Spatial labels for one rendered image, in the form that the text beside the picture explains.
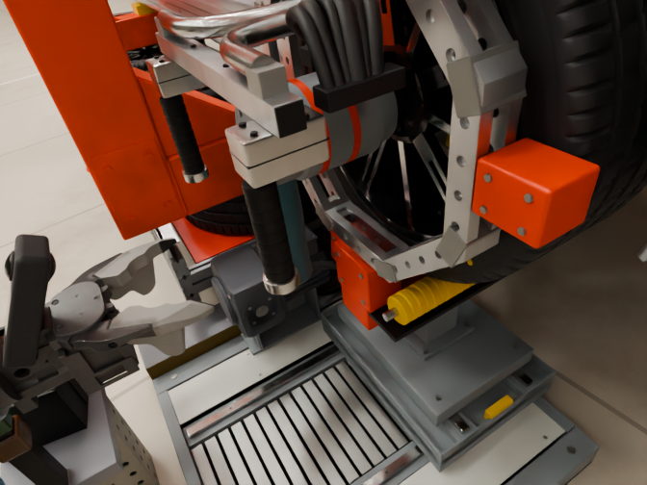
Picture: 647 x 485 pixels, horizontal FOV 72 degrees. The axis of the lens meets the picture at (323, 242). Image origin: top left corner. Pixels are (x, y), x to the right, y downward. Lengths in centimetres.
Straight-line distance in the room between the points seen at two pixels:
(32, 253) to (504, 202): 43
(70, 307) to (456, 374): 84
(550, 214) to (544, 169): 5
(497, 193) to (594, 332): 112
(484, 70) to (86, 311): 44
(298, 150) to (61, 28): 64
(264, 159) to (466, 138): 21
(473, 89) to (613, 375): 114
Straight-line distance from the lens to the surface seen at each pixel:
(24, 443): 77
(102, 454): 87
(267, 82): 42
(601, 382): 146
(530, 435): 122
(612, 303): 168
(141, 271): 54
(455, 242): 57
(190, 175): 80
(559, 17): 52
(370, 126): 65
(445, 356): 113
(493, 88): 48
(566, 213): 50
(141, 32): 300
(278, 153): 44
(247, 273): 111
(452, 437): 109
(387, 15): 74
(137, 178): 109
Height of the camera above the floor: 112
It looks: 38 degrees down
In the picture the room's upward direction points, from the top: 8 degrees counter-clockwise
